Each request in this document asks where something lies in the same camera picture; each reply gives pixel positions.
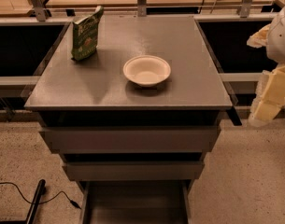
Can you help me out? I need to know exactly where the white paper bowl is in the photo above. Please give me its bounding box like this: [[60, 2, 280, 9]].
[[123, 55, 171, 87]]

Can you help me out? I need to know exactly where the grey open bottom drawer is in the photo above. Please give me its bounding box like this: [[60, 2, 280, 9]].
[[78, 181, 192, 224]]

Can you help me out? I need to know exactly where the grey top drawer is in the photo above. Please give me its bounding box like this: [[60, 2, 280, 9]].
[[40, 126, 221, 154]]

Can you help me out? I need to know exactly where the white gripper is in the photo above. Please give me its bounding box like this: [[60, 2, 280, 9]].
[[247, 7, 285, 127]]

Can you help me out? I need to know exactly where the black floor cable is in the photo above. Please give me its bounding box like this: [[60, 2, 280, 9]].
[[0, 181, 82, 210]]

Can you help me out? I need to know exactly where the green jalapeno chip bag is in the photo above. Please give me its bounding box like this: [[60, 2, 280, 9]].
[[71, 6, 104, 61]]

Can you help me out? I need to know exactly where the grey drawer cabinet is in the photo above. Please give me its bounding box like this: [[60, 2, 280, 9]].
[[26, 16, 232, 224]]

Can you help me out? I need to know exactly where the grey middle drawer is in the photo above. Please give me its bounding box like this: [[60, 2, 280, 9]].
[[63, 161, 204, 181]]

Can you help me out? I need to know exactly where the metal guard rail frame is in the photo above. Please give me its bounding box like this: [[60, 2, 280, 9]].
[[0, 0, 285, 123]]

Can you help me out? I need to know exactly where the black floor stand bar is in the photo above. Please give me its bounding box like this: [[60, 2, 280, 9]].
[[0, 179, 46, 224]]

